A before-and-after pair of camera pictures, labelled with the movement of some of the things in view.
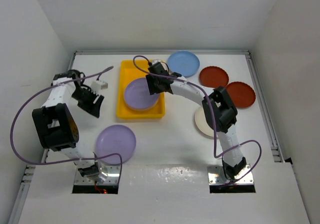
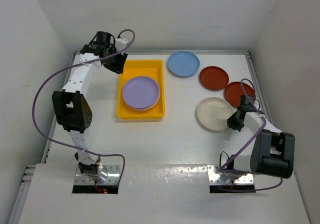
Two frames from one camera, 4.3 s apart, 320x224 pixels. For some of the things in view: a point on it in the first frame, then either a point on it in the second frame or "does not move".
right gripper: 153,88 to 231,124
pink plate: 140,109 does not move
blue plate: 185,62 does not move
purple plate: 137,95 does not move
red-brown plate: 243,94 does not move
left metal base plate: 113,171 does not move
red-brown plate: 214,76 does not move
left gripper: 93,108 to 117,67
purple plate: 115,139 to 141,92
